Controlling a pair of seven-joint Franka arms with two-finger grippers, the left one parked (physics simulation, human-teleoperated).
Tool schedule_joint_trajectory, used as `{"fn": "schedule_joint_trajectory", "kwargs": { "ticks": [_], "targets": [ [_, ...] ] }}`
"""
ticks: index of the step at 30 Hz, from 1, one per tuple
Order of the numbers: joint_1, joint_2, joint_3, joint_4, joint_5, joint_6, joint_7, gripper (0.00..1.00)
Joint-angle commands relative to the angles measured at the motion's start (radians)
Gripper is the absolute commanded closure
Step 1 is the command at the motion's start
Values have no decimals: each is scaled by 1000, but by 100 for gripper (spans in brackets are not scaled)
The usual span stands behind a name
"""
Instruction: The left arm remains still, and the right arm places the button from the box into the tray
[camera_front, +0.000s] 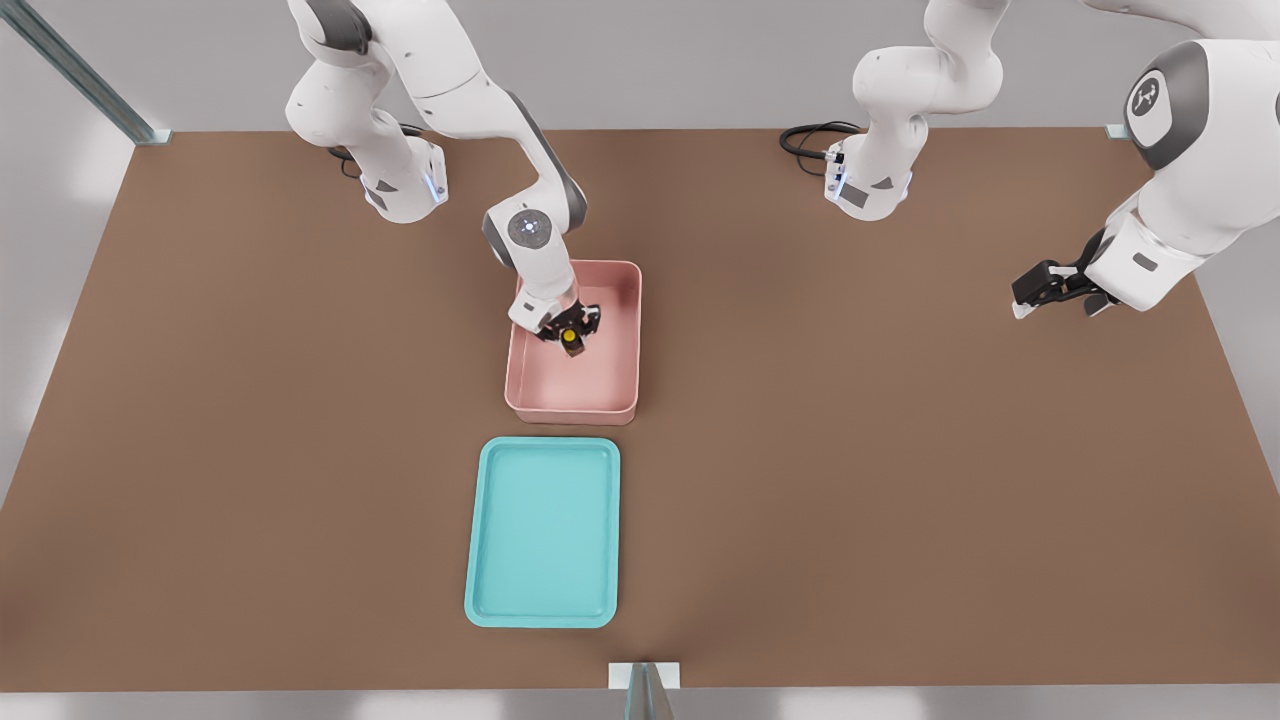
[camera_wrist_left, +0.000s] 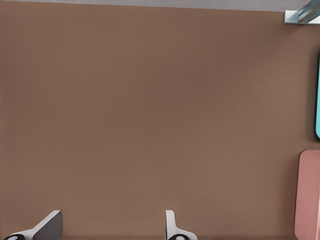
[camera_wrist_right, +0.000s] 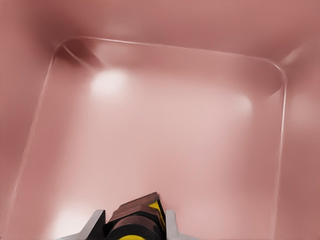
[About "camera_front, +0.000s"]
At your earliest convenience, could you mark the pink box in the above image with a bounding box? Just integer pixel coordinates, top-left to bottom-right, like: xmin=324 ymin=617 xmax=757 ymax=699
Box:
xmin=504 ymin=260 xmax=642 ymax=426

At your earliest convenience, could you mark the pale blue-green tray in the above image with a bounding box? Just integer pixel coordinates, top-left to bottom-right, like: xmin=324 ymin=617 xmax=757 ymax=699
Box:
xmin=464 ymin=436 xmax=622 ymax=629

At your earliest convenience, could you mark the black cable loop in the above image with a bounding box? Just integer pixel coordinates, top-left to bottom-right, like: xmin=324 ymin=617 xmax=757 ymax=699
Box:
xmin=779 ymin=122 xmax=864 ymax=174
xmin=328 ymin=123 xmax=428 ymax=181

